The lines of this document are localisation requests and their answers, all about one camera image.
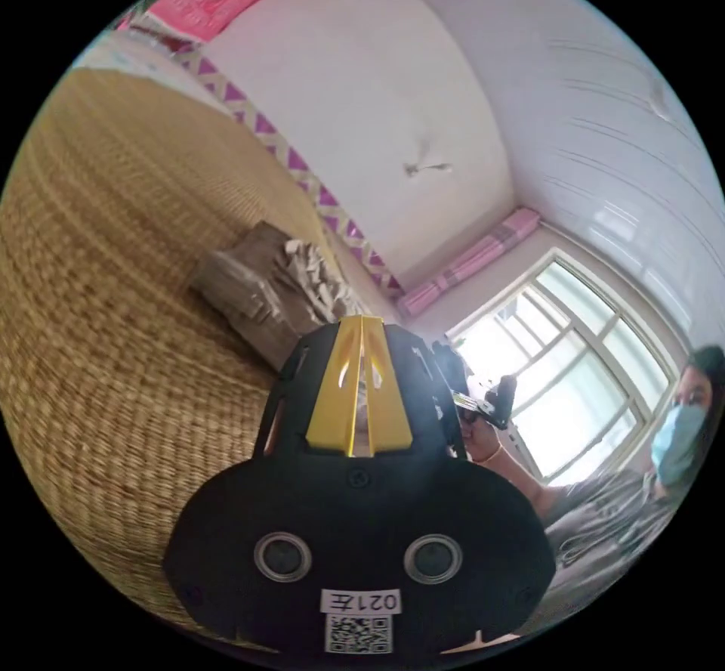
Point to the person's right hand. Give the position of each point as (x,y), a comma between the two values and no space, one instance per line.
(481,441)

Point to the person's right forearm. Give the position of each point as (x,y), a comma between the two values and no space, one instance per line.
(524,484)

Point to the window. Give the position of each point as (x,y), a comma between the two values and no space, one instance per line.
(578,376)

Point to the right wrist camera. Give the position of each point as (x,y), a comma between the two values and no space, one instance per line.
(503,399)

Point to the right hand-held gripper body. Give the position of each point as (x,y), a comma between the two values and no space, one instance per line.
(453,368)

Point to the pile of clothes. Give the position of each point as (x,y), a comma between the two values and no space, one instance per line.
(257,285)

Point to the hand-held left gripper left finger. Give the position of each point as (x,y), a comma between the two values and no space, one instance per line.
(331,399)

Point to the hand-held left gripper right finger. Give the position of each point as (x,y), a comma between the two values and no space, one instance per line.
(391,404)

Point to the person's body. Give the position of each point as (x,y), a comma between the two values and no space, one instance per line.
(634,518)

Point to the bed with woven mat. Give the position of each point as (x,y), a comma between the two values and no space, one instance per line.
(124,308)

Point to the pink striped curtain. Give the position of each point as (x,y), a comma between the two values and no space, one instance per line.
(470,264)

